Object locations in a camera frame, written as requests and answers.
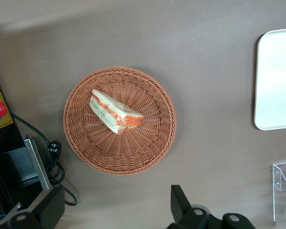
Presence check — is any cream plastic tray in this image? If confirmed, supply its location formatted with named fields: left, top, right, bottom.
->
left=254, top=27, right=286, bottom=131

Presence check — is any clear acrylic bottle rack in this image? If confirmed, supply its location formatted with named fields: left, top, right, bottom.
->
left=272, top=160, right=286, bottom=223

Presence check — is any black power cable with plug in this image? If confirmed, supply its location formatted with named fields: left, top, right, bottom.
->
left=11, top=112, right=78, bottom=206

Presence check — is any brown round wicker basket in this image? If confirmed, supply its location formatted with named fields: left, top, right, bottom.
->
left=63, top=66, right=177, bottom=176

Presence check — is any grey metal drip tray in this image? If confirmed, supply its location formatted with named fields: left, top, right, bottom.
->
left=3, top=137, right=51, bottom=192

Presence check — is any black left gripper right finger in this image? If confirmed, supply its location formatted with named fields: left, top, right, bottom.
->
left=166, top=184, right=256, bottom=229

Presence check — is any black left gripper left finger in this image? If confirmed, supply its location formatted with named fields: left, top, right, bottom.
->
left=4, top=185, right=66, bottom=229

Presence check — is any black appliance with yellow panel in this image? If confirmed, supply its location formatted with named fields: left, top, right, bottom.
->
left=0, top=62, right=53, bottom=229

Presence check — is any triangular sandwich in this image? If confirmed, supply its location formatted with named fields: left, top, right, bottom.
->
left=89, top=89, right=145, bottom=135

